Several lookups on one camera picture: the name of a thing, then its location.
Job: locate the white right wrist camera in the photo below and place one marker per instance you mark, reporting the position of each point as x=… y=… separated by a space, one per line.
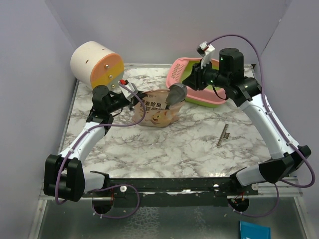
x=206 y=50

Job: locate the cat litter paper bag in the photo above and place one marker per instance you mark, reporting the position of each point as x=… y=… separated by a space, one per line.
x=154 y=113

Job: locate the pink green litter box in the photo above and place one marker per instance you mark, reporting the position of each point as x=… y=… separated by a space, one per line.
x=180 y=70

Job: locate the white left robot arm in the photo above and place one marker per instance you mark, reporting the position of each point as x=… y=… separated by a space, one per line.
x=70 y=161

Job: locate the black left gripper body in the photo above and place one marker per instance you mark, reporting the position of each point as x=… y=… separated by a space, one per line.
x=117 y=103

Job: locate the cream round cat scratcher drum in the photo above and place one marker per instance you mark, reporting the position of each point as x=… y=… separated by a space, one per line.
x=94 y=64

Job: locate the aluminium extrusion frame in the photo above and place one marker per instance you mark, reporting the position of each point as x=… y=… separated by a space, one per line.
x=74 y=189

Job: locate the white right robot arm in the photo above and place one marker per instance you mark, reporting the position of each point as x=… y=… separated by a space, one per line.
x=287 y=155

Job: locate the metal ruler bag clip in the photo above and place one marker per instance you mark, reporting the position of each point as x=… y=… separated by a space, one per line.
x=224 y=135

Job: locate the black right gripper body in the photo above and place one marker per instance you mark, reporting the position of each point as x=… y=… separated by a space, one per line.
x=207 y=75

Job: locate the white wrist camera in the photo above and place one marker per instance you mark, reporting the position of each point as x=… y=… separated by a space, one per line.
x=128 y=89
x=206 y=50

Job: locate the blue card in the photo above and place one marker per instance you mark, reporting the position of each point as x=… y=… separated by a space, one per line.
x=254 y=231

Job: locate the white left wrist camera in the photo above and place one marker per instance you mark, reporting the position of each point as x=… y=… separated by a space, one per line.
x=128 y=89

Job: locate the metal litter scoop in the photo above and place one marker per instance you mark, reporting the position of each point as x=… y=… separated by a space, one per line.
x=177 y=93

